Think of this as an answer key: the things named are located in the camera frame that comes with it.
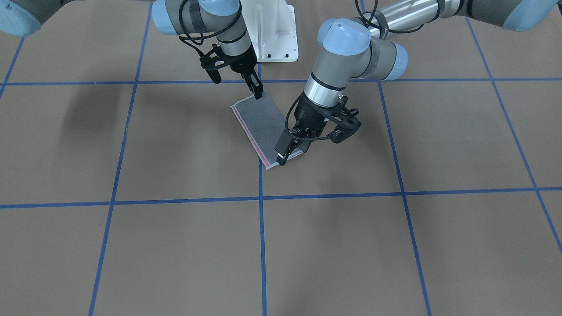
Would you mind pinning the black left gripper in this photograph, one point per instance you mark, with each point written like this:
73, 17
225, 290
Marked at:
307, 115

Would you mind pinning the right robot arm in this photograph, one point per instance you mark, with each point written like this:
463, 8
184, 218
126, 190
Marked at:
215, 29

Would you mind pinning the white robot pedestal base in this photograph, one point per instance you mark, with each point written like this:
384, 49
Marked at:
272, 29

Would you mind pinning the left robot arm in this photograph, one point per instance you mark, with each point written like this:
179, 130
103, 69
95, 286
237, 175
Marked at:
358, 48

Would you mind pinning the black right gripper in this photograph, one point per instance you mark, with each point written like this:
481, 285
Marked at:
243, 61

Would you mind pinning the pink and grey towel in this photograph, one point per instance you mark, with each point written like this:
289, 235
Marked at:
263, 123

